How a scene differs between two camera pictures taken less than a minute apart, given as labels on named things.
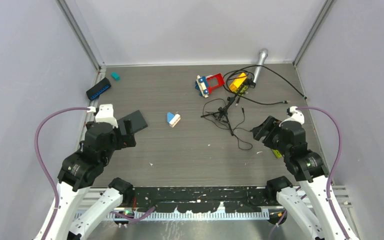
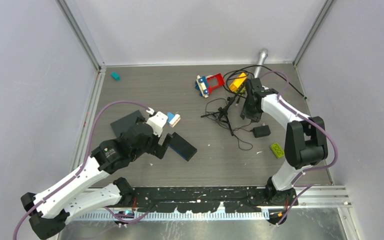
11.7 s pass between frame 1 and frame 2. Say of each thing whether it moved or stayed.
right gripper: moved
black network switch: moved
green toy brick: stayed
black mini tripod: stayed
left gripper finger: moved
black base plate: stayed
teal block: stayed
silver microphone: stayed
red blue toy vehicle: stayed
